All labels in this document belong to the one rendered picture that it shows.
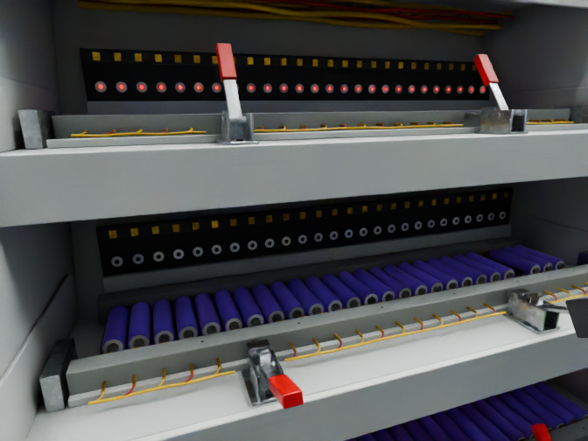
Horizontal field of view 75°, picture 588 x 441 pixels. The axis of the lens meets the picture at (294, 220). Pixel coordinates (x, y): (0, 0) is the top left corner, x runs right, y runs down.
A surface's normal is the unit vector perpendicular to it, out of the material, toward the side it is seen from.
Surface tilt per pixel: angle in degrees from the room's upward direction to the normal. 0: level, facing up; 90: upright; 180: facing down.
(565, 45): 90
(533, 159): 109
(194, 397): 19
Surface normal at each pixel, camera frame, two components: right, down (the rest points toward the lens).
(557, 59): -0.95, 0.10
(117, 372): 0.32, 0.24
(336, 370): -0.02, -0.97
